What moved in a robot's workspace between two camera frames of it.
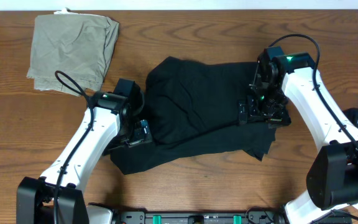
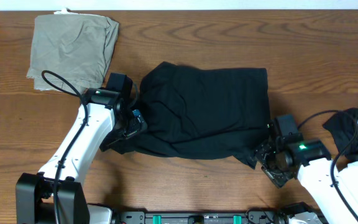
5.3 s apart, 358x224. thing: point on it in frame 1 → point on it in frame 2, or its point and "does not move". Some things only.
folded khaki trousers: x=71 y=52 does not move
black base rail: x=201 y=217 does not move
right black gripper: x=281 y=119 → x=261 y=152
